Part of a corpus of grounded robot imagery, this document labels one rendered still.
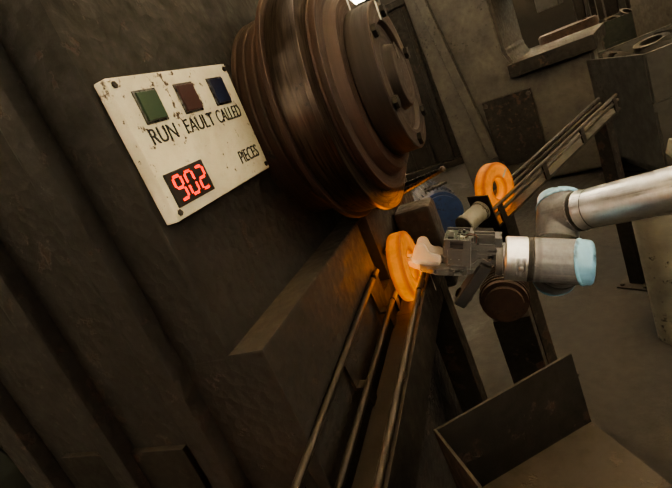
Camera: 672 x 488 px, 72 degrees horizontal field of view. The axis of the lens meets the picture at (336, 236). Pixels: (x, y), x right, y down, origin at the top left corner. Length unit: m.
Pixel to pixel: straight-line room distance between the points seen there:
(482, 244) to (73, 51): 0.75
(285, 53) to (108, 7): 0.25
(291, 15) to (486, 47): 2.88
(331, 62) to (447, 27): 2.90
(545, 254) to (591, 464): 0.41
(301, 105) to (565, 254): 0.56
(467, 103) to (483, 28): 0.51
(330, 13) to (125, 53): 0.35
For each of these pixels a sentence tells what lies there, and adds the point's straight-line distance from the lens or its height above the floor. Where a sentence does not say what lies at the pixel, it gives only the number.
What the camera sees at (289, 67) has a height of 1.19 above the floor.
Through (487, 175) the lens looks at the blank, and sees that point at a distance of 1.42.
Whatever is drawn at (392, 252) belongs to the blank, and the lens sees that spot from 0.97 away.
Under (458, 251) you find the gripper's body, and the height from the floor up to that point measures 0.75.
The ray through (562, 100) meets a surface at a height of 0.54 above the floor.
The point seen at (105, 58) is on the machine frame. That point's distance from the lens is 0.66.
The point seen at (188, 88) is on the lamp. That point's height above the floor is 1.21.
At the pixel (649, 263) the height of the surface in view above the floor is 0.30.
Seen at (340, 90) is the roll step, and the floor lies 1.13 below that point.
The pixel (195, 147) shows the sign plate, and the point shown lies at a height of 1.13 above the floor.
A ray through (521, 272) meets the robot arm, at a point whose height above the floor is 0.68.
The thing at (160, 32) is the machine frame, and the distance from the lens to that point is 0.76.
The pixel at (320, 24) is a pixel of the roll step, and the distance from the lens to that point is 0.82.
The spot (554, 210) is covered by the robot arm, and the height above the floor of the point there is 0.73.
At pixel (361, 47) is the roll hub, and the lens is 0.81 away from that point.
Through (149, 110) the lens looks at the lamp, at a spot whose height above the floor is 1.19.
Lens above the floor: 1.12
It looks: 15 degrees down
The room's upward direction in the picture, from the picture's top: 23 degrees counter-clockwise
